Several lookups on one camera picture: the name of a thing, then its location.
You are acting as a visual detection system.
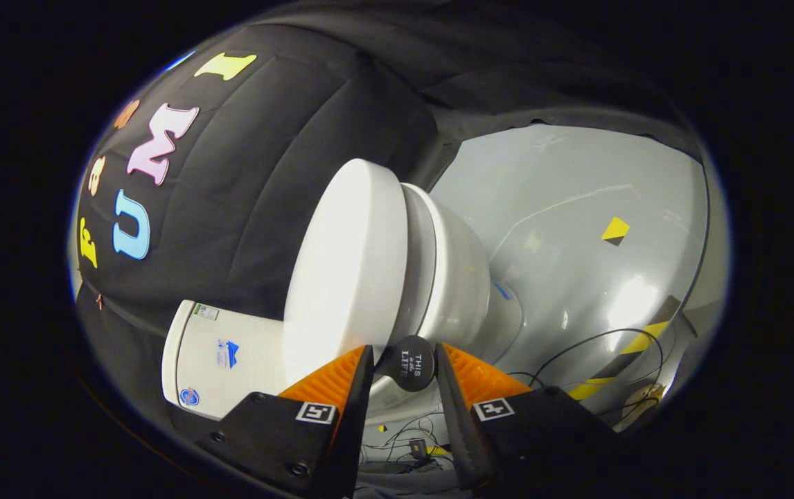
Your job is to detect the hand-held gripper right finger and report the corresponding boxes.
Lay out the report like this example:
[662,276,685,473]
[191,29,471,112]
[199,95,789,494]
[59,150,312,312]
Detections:
[435,342,619,493]

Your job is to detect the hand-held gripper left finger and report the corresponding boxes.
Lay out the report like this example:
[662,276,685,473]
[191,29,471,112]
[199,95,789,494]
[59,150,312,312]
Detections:
[193,344,375,499]

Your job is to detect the black round lid knob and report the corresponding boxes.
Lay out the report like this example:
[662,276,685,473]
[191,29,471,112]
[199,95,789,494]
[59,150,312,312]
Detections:
[376,335,436,393]

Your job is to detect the white toilet tank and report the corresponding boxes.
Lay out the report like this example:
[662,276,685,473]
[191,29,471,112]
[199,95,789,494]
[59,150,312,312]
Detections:
[161,299,301,421]

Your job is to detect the white toilet bowl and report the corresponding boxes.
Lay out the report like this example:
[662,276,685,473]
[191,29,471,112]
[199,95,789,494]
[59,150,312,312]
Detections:
[369,182,524,425]

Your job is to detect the yellow black hazard tape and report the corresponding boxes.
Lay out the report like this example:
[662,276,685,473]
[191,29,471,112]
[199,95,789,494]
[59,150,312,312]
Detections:
[567,296,683,401]

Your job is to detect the yellow black floor sticker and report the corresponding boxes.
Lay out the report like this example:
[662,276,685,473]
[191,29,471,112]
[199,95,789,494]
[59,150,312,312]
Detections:
[601,216,631,247]

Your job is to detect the black backdrop cloth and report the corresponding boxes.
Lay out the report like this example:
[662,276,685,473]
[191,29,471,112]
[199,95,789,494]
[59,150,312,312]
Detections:
[68,3,709,423]

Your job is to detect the black floor cables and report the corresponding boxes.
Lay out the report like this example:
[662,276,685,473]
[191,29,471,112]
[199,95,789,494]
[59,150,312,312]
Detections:
[362,328,668,472]

